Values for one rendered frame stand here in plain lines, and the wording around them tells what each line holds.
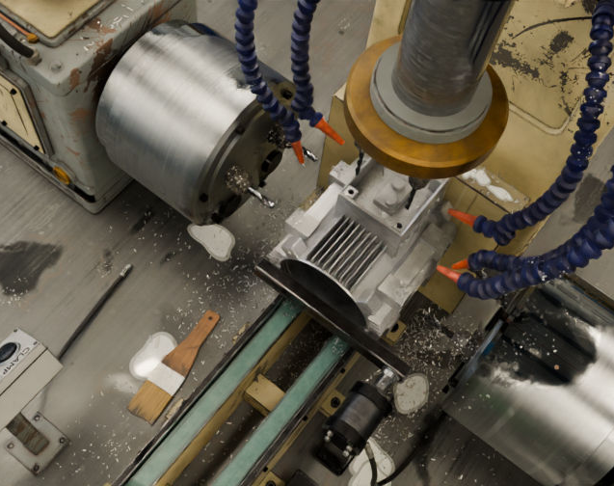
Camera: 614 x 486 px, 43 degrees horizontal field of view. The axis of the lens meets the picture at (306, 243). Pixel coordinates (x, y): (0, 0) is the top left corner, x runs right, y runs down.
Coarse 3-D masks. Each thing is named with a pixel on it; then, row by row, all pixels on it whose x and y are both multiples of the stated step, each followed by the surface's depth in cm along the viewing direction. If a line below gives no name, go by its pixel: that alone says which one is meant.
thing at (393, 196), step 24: (360, 168) 103; (384, 168) 106; (360, 192) 104; (384, 192) 103; (408, 192) 104; (432, 192) 105; (336, 216) 106; (360, 216) 101; (384, 216) 103; (408, 216) 103; (384, 240) 102; (408, 240) 105
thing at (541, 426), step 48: (528, 288) 95; (576, 288) 97; (528, 336) 92; (576, 336) 92; (480, 384) 94; (528, 384) 92; (576, 384) 91; (480, 432) 99; (528, 432) 94; (576, 432) 91; (576, 480) 95
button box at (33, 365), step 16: (16, 336) 98; (16, 352) 95; (32, 352) 94; (48, 352) 96; (0, 368) 94; (16, 368) 93; (32, 368) 95; (48, 368) 96; (0, 384) 92; (16, 384) 94; (32, 384) 95; (0, 400) 93; (16, 400) 94; (0, 416) 93
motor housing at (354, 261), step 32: (320, 224) 107; (352, 224) 103; (448, 224) 111; (320, 256) 102; (352, 256) 102; (384, 256) 104; (416, 256) 106; (320, 288) 116; (352, 288) 100; (416, 288) 110; (352, 320) 113; (384, 320) 104
